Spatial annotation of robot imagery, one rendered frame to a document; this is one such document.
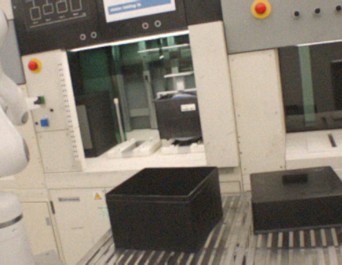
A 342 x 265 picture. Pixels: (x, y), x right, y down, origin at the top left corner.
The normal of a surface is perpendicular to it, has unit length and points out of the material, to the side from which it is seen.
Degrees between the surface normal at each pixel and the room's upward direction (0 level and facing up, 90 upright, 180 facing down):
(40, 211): 90
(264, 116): 90
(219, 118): 90
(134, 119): 90
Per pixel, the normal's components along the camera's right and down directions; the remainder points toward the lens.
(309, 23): -0.28, 0.22
